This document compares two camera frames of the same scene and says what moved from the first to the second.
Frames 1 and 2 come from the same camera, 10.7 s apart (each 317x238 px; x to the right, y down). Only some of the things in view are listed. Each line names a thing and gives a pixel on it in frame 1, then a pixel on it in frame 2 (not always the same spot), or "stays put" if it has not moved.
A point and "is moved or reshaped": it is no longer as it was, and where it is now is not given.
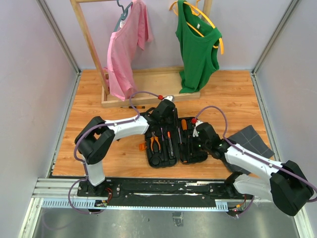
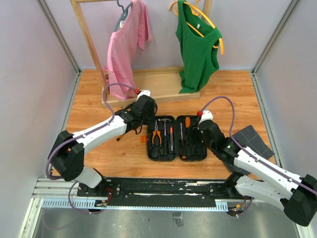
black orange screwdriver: x=184 y=142 is moved or reshaped
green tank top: x=199 y=52 stays put
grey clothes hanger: x=124 y=15 stays put
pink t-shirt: x=136 y=30 stays put
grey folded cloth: x=248 y=139 stays put
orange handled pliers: x=152 y=138 -> x=158 y=133
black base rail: x=178 y=192 stays put
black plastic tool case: x=166 y=145 is moved or reshaped
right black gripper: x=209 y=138 -> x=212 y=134
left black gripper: x=175 y=115 -> x=150 y=119
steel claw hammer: x=162 y=134 -> x=164 y=120
